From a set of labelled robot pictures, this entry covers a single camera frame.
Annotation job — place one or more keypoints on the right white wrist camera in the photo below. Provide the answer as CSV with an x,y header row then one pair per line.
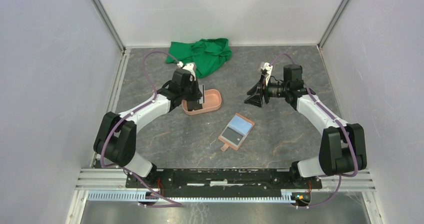
x,y
266,70

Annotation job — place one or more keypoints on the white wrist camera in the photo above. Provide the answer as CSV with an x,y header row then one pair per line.
x,y
191,67
266,70

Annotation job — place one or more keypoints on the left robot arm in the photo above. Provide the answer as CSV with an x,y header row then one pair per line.
x,y
116,137

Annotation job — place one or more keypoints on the pink oval tray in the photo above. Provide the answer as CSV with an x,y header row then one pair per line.
x,y
212,102

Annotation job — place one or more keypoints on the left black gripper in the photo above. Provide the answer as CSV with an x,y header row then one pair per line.
x,y
197,94

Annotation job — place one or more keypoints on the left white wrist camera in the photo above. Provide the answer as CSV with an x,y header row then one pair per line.
x,y
191,67

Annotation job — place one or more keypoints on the dark credit card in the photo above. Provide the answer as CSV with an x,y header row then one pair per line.
x,y
231,136

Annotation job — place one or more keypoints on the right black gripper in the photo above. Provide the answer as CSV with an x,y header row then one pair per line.
x,y
255,99

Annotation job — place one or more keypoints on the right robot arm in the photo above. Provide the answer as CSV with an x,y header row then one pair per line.
x,y
342,150

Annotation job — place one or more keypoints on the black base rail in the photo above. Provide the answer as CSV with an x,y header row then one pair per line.
x,y
224,182

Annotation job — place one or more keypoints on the brown leather card holder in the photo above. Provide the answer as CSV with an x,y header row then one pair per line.
x,y
242,125

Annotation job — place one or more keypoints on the black card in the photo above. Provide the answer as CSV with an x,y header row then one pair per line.
x,y
201,89

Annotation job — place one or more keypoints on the green cloth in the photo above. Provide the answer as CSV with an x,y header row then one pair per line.
x,y
207,54

